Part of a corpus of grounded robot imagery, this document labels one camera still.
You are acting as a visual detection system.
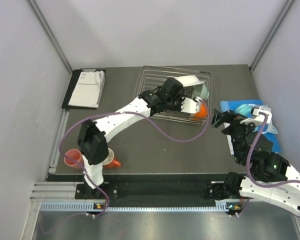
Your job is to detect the small white bowl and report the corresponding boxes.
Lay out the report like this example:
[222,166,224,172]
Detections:
[194,103,208,118]

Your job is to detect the blue folder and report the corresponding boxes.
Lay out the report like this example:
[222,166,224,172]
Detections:
[219,99,282,153]

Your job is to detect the teal cat-ear headphones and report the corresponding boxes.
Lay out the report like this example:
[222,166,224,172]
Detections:
[235,103,278,135]

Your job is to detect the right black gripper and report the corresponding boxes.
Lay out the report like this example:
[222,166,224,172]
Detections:
[210,107,259,164]

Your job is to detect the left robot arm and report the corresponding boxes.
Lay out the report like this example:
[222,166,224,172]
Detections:
[77,77,187,199]

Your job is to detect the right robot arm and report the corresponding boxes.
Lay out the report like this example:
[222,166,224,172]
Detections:
[207,105,300,218]

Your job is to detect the black tray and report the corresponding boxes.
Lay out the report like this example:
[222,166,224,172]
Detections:
[61,69,106,110]

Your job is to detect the orange white mug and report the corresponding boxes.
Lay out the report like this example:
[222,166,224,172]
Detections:
[102,148,121,169]

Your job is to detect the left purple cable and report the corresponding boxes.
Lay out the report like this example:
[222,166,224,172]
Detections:
[58,98,211,218]

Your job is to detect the metal wire dish rack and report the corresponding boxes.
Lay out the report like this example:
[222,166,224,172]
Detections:
[133,66,212,125]

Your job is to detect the aluminium rail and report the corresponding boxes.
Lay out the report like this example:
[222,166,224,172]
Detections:
[30,182,76,202]

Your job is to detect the white blue-rimmed plate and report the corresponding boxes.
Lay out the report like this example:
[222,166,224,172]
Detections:
[175,75,204,88]

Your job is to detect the green ceramic bowl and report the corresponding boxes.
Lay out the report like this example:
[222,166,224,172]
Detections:
[192,84,210,100]

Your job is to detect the pink plastic cup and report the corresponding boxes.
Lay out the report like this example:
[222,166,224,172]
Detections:
[63,149,84,169]

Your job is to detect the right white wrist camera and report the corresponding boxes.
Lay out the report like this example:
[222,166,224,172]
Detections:
[240,105,273,127]

